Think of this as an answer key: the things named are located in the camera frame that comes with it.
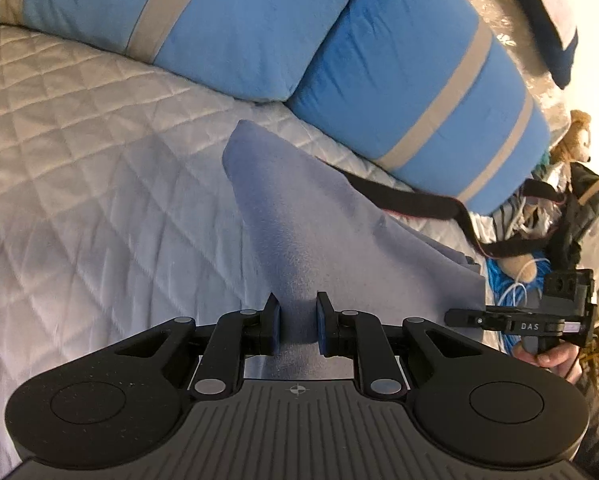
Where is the cream quilted lace bedspread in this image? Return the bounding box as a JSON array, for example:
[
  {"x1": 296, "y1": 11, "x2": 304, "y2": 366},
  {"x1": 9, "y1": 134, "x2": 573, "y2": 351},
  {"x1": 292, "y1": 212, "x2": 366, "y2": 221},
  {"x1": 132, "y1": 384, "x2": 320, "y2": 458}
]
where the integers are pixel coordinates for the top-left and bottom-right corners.
[{"x1": 0, "y1": 0, "x2": 567, "y2": 480}]

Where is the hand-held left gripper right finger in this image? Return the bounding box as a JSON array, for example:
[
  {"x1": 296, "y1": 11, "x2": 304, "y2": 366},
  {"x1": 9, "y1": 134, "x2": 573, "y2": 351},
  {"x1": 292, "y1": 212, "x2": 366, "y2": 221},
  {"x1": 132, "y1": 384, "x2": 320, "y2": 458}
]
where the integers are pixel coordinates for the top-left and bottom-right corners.
[{"x1": 316, "y1": 291, "x2": 495, "y2": 402}]

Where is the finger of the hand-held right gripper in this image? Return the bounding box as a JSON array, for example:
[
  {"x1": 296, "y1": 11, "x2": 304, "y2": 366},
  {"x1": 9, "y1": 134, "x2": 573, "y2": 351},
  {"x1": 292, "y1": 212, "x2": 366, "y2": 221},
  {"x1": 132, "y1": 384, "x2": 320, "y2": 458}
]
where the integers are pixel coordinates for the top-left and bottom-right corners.
[{"x1": 444, "y1": 307, "x2": 509, "y2": 334}]

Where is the person's right hand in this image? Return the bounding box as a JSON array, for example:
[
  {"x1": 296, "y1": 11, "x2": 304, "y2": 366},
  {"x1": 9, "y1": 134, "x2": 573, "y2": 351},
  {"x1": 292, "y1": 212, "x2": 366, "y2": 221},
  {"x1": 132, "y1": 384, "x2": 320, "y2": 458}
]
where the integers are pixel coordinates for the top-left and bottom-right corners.
[{"x1": 517, "y1": 341, "x2": 581, "y2": 373}]

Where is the white crumpled cloth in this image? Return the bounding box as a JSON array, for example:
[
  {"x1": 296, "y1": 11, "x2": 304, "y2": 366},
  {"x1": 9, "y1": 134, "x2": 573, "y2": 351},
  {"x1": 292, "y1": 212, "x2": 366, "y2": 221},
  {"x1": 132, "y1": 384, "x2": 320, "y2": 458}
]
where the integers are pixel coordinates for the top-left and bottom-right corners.
[{"x1": 469, "y1": 210, "x2": 505, "y2": 243}]

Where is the black fabric bag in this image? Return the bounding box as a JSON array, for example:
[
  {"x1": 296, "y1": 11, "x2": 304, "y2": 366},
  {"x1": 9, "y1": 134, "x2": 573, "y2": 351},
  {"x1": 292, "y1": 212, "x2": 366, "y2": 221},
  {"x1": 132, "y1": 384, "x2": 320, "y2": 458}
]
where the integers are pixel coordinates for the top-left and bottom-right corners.
[{"x1": 529, "y1": 160, "x2": 599, "y2": 273}]

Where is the clear plastic bag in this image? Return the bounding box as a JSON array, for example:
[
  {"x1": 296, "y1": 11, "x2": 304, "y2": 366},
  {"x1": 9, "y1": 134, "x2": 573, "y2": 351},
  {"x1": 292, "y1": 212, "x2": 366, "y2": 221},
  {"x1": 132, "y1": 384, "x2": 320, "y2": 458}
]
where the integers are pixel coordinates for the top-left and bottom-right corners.
[{"x1": 533, "y1": 194, "x2": 566, "y2": 234}]

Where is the blue cable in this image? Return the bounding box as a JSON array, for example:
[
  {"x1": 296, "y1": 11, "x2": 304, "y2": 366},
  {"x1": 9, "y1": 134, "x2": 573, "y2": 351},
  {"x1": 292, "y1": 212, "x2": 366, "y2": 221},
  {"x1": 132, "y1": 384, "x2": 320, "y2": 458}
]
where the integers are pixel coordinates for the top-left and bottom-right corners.
[{"x1": 485, "y1": 255, "x2": 553, "y2": 356}]

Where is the white cable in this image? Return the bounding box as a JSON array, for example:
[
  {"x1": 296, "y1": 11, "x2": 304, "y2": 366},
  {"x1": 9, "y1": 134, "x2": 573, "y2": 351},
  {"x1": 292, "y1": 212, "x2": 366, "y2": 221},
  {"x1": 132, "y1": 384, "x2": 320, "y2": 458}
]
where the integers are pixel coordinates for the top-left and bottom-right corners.
[{"x1": 499, "y1": 260, "x2": 535, "y2": 311}]

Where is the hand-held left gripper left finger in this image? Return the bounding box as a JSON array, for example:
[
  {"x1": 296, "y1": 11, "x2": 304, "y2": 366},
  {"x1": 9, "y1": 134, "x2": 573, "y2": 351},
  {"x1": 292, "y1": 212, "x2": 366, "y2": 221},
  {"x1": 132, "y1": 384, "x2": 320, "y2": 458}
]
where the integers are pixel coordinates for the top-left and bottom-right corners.
[{"x1": 114, "y1": 292, "x2": 283, "y2": 402}]

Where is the black strap with pink edge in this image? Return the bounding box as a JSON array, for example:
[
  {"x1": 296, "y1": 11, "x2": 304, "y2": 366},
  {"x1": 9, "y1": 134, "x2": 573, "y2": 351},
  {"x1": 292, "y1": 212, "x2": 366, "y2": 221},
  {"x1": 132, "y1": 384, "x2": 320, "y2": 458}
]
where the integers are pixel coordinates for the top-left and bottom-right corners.
[{"x1": 324, "y1": 162, "x2": 567, "y2": 261}]

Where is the grey-blue fleece sweatshirt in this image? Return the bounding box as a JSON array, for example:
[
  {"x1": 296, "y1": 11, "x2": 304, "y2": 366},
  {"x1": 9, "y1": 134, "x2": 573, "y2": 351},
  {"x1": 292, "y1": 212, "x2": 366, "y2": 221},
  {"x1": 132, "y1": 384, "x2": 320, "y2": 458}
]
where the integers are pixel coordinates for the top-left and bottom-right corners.
[{"x1": 222, "y1": 119, "x2": 487, "y2": 381}]

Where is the navy and white cloth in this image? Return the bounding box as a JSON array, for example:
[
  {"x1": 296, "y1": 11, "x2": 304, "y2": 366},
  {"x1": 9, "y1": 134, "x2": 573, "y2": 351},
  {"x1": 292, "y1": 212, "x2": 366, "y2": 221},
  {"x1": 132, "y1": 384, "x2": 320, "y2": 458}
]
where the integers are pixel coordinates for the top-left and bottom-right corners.
[{"x1": 474, "y1": 0, "x2": 580, "y2": 91}]

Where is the brown teddy bear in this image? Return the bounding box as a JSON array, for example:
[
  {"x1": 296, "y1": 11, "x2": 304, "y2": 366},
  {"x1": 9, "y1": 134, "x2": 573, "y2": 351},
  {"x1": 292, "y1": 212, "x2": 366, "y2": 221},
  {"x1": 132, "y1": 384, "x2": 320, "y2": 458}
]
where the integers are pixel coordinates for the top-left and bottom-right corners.
[{"x1": 549, "y1": 110, "x2": 594, "y2": 166}]

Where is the tan plush toy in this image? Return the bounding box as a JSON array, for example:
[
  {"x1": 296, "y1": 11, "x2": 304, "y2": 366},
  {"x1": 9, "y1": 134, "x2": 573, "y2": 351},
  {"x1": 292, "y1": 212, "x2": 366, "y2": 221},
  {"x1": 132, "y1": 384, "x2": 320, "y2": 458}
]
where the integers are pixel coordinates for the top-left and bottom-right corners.
[{"x1": 497, "y1": 252, "x2": 537, "y2": 283}]

